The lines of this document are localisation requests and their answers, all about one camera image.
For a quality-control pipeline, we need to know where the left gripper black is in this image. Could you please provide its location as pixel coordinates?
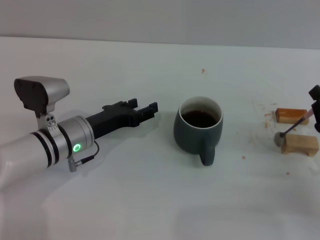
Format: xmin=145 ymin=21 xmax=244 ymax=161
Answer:
xmin=86 ymin=98 xmax=159 ymax=139

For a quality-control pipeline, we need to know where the pink handled metal spoon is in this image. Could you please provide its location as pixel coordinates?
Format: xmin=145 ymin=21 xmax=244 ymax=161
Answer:
xmin=274 ymin=108 xmax=315 ymax=148

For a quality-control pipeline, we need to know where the grey ceramic mug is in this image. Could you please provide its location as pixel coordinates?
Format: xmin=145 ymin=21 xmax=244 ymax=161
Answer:
xmin=173 ymin=96 xmax=224 ymax=167

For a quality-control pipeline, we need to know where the brown stained wooden block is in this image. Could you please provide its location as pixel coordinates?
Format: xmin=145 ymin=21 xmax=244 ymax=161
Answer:
xmin=275 ymin=107 xmax=309 ymax=125

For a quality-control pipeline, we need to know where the pale wooden block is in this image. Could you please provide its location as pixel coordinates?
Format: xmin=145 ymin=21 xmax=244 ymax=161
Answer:
xmin=280 ymin=134 xmax=320 ymax=158

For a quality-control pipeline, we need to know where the dark coffee liquid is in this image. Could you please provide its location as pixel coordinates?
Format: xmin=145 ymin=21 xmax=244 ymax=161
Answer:
xmin=181 ymin=109 xmax=218 ymax=129

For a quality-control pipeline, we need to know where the thin black cable with plug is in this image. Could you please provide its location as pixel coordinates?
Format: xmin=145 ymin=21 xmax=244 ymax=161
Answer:
xmin=67 ymin=141 xmax=100 ymax=173

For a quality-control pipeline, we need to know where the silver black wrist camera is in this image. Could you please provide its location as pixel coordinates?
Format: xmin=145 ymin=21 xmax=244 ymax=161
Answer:
xmin=14 ymin=76 xmax=71 ymax=131

